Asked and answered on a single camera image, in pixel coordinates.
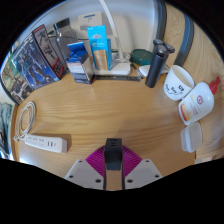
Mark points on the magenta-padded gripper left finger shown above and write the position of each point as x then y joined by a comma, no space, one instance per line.
85,173

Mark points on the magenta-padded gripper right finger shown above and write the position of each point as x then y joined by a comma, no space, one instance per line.
143,172

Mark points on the black charger block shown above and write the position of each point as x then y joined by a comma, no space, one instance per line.
113,155

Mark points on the white power strip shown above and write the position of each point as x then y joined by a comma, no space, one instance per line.
46,143

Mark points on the clear plastic small box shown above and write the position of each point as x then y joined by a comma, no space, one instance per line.
191,137

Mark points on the white red-capped lotion bottle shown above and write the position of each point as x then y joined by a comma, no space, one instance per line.
196,103

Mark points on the blue grey bedding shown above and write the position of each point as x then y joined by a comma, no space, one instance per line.
5,123

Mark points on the white mug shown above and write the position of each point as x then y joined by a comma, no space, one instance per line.
178,83

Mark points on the black ruler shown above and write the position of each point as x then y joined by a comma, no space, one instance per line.
116,78

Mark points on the white flat case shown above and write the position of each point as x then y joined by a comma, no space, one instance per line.
144,70

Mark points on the small blue carton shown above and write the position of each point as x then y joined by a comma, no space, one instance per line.
80,66

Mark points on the white desk lamp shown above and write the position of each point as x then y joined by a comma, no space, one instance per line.
116,68

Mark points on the black electric shaver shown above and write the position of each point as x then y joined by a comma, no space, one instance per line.
156,65

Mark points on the green round container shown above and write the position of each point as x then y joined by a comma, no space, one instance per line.
141,57

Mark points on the green tree figure toy box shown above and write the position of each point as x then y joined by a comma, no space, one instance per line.
13,81

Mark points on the blue robot model kit box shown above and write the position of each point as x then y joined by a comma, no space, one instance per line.
33,63

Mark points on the tall blue orange carton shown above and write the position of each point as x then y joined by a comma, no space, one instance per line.
99,46

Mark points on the dark grey metal frame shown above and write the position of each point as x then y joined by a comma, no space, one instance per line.
185,43

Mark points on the white wall box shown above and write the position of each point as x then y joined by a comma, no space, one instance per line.
90,19

